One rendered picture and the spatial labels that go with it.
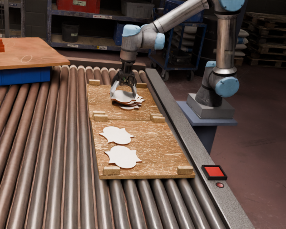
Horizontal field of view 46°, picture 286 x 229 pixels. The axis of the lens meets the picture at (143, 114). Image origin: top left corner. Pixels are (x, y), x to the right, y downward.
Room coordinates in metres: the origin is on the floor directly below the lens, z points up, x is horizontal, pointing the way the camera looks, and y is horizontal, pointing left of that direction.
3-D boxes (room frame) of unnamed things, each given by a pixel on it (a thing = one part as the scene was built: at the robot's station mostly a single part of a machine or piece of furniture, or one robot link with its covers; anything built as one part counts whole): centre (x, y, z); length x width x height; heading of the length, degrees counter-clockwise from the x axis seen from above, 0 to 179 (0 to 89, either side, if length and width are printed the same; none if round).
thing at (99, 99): (1.58, 0.12, 0.93); 0.41 x 0.35 x 0.02; 14
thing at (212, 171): (1.07, -0.30, 0.92); 0.06 x 0.06 x 0.01; 14
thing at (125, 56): (1.52, 0.11, 1.19); 0.08 x 0.08 x 0.05
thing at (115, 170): (0.95, 0.08, 0.95); 0.06 x 0.02 x 0.03; 106
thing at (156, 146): (1.17, 0.00, 0.93); 0.41 x 0.35 x 0.02; 16
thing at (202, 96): (1.76, -0.35, 0.98); 0.15 x 0.15 x 0.10
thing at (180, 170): (1.02, -0.18, 0.95); 0.06 x 0.02 x 0.03; 106
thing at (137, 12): (5.87, 0.38, 0.76); 0.50 x 0.36 x 0.24; 115
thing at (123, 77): (1.51, 0.11, 1.11); 0.09 x 0.08 x 0.12; 14
